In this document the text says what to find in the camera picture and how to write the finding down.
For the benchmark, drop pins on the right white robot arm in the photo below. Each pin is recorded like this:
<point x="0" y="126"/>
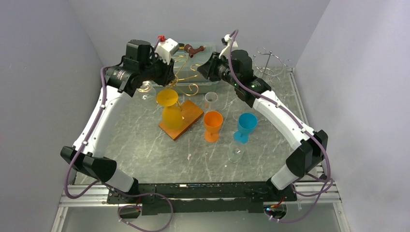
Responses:
<point x="309" y="145"/>

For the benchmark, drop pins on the yellow frosted wine glass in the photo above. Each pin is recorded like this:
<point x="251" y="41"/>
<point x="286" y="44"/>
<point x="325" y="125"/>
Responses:
<point x="172" y="113"/>

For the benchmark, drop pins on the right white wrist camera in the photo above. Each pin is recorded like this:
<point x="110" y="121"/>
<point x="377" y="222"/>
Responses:
<point x="230" y="45"/>

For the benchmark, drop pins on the blue plastic wine glass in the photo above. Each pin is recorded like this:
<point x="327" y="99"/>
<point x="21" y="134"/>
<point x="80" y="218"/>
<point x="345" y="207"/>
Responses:
<point x="245" y="126"/>

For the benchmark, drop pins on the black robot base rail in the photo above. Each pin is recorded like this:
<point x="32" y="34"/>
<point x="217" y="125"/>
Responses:
<point x="158" y="198"/>

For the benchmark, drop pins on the small clear cup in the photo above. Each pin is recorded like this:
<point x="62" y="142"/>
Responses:
<point x="210" y="103"/>

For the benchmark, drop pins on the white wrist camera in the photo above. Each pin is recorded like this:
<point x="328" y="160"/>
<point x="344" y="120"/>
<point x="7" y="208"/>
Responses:
<point x="166" y="48"/>
<point x="230" y="45"/>

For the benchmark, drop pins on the orange plastic wine glass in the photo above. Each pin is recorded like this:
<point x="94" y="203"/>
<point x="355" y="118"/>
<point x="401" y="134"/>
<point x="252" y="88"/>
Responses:
<point x="212" y="122"/>

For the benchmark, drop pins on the gold wire wine glass rack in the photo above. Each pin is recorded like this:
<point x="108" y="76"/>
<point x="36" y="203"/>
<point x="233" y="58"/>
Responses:
<point x="190" y="111"/>

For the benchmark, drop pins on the clear stemless glass front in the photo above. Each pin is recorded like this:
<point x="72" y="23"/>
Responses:
<point x="236" y="151"/>

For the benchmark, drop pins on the brown pipe fitting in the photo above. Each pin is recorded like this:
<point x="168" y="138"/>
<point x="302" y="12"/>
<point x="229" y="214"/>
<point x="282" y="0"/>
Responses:
<point x="193" y="51"/>

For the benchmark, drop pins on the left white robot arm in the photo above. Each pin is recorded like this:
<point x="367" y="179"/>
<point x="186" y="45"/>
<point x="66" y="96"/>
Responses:
<point x="142" y="62"/>

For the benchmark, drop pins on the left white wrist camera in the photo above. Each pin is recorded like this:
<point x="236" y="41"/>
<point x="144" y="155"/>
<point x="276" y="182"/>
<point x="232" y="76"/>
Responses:
<point x="166" y="48"/>

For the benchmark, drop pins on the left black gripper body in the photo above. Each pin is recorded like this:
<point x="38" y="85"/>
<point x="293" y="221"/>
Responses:
<point x="158" y="69"/>

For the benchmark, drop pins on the clear wine glass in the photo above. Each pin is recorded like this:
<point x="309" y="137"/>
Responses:
<point x="147" y="95"/>

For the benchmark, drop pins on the silver wire cup rack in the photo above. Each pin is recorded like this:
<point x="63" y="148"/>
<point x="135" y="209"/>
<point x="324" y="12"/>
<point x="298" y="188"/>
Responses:
<point x="269" y="66"/>

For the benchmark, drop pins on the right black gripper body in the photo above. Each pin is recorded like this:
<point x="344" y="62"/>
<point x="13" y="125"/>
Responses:
<point x="222" y="73"/>

